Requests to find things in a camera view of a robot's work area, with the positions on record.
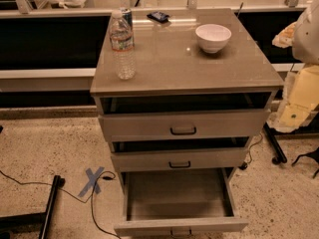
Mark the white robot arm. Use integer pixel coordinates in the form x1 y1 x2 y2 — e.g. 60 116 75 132
271 0 319 132

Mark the grey middle drawer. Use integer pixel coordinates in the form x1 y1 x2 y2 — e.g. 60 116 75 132
111 147 247 172

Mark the clear plastic water bottle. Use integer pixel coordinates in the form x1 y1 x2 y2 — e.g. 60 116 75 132
108 10 136 80

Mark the grey top drawer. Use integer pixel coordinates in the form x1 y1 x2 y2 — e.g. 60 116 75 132
98 110 270 142

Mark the black stand leg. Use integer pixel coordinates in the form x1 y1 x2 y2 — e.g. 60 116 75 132
0 175 65 239
263 123 287 164

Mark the blue tape cross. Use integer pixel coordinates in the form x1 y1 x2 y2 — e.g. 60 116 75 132
78 166 104 197

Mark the black floor cable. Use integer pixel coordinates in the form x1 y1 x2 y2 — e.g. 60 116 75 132
0 169 123 239

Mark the black stand leg right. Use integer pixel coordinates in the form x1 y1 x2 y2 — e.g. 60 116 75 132
263 123 287 164

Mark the blue soda can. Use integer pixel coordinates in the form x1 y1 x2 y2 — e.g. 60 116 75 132
120 7 133 26

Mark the grey bottom drawer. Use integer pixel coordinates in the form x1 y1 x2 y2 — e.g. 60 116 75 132
115 168 248 238

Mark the grey drawer cabinet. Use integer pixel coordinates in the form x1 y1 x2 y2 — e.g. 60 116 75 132
90 7 285 187

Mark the grey drawer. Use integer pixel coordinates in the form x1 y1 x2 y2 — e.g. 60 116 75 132
111 147 247 172
98 110 270 142
115 168 248 238

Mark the black chair base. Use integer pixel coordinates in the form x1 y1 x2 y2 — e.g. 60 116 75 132
291 146 319 179

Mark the dark blue snack packet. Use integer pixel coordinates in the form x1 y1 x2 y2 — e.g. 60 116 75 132
147 11 169 23

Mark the white ceramic bowl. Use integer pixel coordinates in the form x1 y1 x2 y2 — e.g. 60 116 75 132
195 24 232 54

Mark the black stand leg left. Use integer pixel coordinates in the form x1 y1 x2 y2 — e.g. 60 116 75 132
0 175 65 239

